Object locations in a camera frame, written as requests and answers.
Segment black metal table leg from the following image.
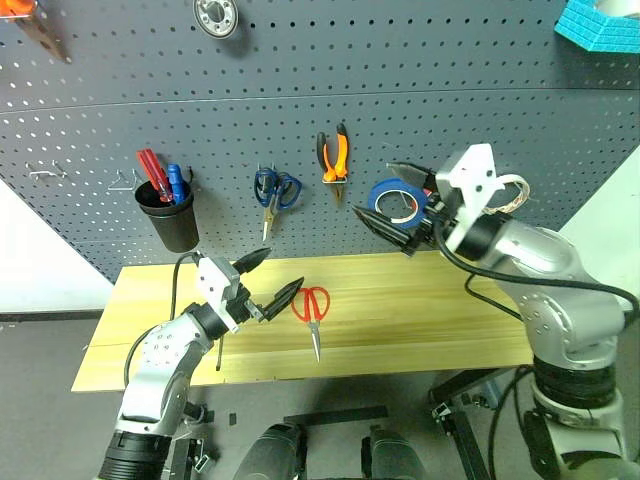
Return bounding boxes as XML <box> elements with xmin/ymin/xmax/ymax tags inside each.
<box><xmin>428</xmin><ymin>366</ymin><xmax>532</xmax><ymax>480</ymax></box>
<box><xmin>169</xmin><ymin>399</ymin><xmax>217</xmax><ymax>480</ymax></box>

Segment orange handled hand saw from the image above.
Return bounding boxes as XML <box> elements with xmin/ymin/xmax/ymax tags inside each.
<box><xmin>0</xmin><ymin>0</ymin><xmax>74</xmax><ymax>65</ymax></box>

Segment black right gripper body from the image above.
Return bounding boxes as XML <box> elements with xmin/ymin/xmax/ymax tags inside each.
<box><xmin>418</xmin><ymin>173</ymin><xmax>457</xmax><ymax>250</ymax></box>

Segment black cup holder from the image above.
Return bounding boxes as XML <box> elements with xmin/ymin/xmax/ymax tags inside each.
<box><xmin>134</xmin><ymin>178</ymin><xmax>202</xmax><ymax>254</ymax></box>

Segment large white tape roll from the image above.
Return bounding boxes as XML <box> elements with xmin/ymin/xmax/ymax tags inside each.
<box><xmin>594</xmin><ymin>0</ymin><xmax>640</xmax><ymax>19</ymax></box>

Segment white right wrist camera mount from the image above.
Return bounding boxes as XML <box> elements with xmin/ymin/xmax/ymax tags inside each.
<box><xmin>434</xmin><ymin>143</ymin><xmax>507</xmax><ymax>254</ymax></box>

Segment dark rounded shape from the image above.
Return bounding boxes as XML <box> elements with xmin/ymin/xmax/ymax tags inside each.
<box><xmin>360</xmin><ymin>423</ymin><xmax>427</xmax><ymax>480</ymax></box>
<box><xmin>233</xmin><ymin>422</ymin><xmax>309</xmax><ymax>480</ymax></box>

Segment black floor bar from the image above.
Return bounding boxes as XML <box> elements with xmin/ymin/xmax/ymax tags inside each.
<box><xmin>282</xmin><ymin>405</ymin><xmax>390</xmax><ymax>427</ymax></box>

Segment blue foam brick block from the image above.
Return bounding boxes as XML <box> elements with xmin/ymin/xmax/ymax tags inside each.
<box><xmin>553</xmin><ymin>0</ymin><xmax>640</xmax><ymax>54</ymax></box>

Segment round silver metal disc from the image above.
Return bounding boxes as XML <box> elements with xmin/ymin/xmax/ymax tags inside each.
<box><xmin>193</xmin><ymin>0</ymin><xmax>241</xmax><ymax>39</ymax></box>

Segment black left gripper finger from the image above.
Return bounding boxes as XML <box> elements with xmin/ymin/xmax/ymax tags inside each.
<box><xmin>234</xmin><ymin>246</ymin><xmax>273</xmax><ymax>275</ymax></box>
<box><xmin>261</xmin><ymin>275</ymin><xmax>306</xmax><ymax>322</ymax></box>

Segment grey metal pegboard wall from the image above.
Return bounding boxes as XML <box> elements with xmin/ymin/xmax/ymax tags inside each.
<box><xmin>0</xmin><ymin>0</ymin><xmax>640</xmax><ymax>285</ymax></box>

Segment blue handled screwdriver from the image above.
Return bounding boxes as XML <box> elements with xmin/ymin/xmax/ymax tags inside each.
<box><xmin>165</xmin><ymin>163</ymin><xmax>188</xmax><ymax>206</ymax></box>

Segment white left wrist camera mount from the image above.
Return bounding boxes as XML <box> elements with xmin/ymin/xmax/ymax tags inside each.
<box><xmin>195</xmin><ymin>254</ymin><xmax>243</xmax><ymax>336</ymax></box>

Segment white double-sided tape roll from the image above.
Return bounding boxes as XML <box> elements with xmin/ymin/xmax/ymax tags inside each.
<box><xmin>483</xmin><ymin>173</ymin><xmax>532</xmax><ymax>217</ymax></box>

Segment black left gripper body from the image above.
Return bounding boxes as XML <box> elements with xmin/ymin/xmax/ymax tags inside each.
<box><xmin>226</xmin><ymin>283</ymin><xmax>267</xmax><ymax>327</ymax></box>

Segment blue tape roll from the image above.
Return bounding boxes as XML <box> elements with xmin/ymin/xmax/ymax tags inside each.
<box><xmin>367</xmin><ymin>178</ymin><xmax>430</xmax><ymax>229</ymax></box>

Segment orange handled needle-nose pliers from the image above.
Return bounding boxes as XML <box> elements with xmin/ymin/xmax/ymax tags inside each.
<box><xmin>315</xmin><ymin>122</ymin><xmax>352</xmax><ymax>207</ymax></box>

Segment red handled scissors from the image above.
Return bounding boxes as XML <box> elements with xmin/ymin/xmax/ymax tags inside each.
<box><xmin>290</xmin><ymin>286</ymin><xmax>332</xmax><ymax>364</ymax></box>

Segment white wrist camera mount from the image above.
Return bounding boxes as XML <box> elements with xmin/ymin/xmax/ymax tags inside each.
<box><xmin>434</xmin><ymin>143</ymin><xmax>507</xmax><ymax>254</ymax></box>
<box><xmin>195</xmin><ymin>254</ymin><xmax>243</xmax><ymax>336</ymax></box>

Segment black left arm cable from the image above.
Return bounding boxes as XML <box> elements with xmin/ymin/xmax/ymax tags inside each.
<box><xmin>123</xmin><ymin>251</ymin><xmax>204</xmax><ymax>387</ymax></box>

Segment blue handled scissors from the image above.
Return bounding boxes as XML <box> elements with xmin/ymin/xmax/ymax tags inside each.
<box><xmin>253</xmin><ymin>166</ymin><xmax>304</xmax><ymax>243</ymax></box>

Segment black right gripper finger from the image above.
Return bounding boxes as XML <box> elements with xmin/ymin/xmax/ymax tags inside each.
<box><xmin>351</xmin><ymin>204</ymin><xmax>422</xmax><ymax>258</ymax></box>
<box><xmin>386</xmin><ymin>161</ymin><xmax>436</xmax><ymax>191</ymax></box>

